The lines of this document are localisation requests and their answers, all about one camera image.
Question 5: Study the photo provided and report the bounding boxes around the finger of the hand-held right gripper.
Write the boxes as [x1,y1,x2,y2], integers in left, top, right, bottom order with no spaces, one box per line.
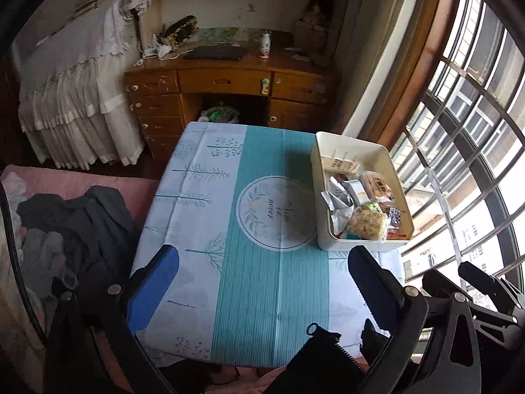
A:
[457,260,525,308]
[422,269,476,308]

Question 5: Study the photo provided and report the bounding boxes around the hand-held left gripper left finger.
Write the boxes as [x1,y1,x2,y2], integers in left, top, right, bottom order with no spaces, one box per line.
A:
[47,245,180,394]

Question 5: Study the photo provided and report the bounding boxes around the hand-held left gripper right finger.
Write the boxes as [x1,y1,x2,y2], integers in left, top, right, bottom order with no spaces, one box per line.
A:
[348,246,480,394]

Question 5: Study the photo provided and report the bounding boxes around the white plastic storage bin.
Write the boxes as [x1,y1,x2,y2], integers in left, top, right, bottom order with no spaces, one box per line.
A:
[310,131,415,252]

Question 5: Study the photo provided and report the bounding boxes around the yellow noodle snack packet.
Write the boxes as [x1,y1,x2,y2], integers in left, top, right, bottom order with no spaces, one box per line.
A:
[348,209,390,241]

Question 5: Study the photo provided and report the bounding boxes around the silver snack packet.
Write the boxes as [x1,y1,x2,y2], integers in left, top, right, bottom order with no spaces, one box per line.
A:
[321,181,355,239]

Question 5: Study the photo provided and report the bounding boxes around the large pale grey snack packet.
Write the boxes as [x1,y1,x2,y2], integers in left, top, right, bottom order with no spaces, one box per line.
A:
[342,178,370,206]

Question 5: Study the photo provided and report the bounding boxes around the orange cracker clear packet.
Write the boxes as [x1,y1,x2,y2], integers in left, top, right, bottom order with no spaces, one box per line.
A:
[363,171,394,198]

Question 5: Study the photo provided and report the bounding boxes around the orange white snack bar packet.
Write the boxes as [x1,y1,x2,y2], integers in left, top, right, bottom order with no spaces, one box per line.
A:
[324,154,362,175]

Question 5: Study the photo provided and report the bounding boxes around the black zippered clothing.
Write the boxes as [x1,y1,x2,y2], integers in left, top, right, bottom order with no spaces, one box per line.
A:
[262,322,394,394]

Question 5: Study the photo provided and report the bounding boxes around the dark grey jacket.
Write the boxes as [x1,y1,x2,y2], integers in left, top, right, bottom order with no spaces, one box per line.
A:
[16,186,138,296]

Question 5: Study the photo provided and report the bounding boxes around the blue white printed tablecloth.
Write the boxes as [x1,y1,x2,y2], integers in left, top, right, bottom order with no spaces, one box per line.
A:
[130,121,405,368]

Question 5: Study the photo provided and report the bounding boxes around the grey cloth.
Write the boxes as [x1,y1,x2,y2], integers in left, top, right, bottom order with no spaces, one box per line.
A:
[18,230,66,292]

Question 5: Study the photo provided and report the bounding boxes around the window with metal grille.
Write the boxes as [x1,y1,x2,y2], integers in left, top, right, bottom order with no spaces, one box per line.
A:
[386,0,525,317]

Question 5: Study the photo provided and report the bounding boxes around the green plastic bag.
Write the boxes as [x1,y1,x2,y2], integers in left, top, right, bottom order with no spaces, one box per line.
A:
[198,106,240,124]

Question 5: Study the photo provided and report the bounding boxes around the white lace furniture cover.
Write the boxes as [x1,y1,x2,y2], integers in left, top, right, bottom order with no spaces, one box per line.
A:
[18,0,146,171]

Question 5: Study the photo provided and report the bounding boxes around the wooden desk with drawers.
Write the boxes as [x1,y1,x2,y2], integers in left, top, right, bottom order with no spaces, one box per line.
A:
[124,47,341,161]

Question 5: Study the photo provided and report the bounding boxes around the black laptop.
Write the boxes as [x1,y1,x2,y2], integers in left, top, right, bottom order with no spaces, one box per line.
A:
[183,44,248,61]

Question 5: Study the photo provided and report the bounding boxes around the floral pouch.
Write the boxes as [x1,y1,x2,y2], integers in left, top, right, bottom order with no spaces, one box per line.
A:
[161,15,200,45]

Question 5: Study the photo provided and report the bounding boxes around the patterned cloth bag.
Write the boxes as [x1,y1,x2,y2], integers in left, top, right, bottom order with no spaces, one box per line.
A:
[118,0,152,19]

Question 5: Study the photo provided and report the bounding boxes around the black braided cable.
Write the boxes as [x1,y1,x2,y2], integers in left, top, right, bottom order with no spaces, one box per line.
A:
[0,181,48,347]

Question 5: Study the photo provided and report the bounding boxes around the white charger cables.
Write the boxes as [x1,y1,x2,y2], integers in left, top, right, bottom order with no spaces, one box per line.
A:
[135,35,193,66]

